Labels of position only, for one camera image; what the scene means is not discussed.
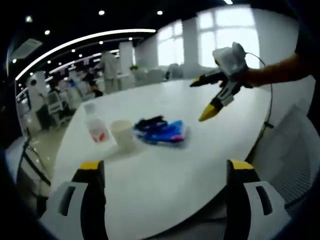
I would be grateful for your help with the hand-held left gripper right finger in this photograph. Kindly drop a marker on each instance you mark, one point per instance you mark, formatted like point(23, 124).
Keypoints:
point(252, 212)

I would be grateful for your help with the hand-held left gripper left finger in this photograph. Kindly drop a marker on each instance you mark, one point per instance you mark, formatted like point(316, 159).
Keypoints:
point(75, 212)

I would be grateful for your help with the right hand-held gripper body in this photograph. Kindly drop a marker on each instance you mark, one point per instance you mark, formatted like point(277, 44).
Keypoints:
point(232, 61)

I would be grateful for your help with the blue tissue pack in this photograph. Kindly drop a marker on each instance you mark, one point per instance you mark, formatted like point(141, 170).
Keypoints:
point(170, 130)

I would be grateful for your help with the clear plastic bottle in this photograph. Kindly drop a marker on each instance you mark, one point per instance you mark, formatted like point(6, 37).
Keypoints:
point(96, 125)

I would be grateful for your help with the white paper cup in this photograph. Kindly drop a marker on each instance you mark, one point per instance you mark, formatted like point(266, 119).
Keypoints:
point(123, 136)

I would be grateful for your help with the group of white chairs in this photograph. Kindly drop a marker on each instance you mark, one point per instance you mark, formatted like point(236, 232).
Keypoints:
point(155, 75)

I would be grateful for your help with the group of ceiling spotlights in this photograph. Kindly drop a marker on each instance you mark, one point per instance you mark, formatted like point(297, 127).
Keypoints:
point(101, 12)

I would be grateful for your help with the large bright window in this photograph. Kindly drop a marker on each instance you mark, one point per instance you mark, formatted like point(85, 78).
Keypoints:
point(232, 27)

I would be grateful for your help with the white table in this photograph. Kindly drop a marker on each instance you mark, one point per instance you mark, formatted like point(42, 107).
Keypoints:
point(200, 140)

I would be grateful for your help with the small bright window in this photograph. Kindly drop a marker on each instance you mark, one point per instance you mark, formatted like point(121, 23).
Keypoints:
point(170, 47)

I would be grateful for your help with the straight ceiling light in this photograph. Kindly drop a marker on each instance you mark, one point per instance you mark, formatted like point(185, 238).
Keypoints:
point(228, 1)

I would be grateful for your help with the white mesh office chair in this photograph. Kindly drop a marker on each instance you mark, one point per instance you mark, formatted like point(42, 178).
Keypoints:
point(292, 155)

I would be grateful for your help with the green potted plant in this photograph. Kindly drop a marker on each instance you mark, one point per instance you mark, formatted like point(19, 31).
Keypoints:
point(134, 68)

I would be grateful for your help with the black shirt sleeve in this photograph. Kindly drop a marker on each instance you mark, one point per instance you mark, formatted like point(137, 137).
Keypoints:
point(308, 40)

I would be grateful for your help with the curved ceiling light strip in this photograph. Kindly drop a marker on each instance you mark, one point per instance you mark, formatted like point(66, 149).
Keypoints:
point(112, 32)

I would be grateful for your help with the white trolley cart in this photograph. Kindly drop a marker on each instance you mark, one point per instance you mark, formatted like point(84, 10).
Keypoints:
point(57, 103)

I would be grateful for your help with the ceiling air vent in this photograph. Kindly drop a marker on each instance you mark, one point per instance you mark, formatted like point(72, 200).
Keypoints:
point(26, 47)

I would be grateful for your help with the black frame chair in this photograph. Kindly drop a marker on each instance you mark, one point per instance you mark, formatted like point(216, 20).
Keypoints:
point(32, 165)

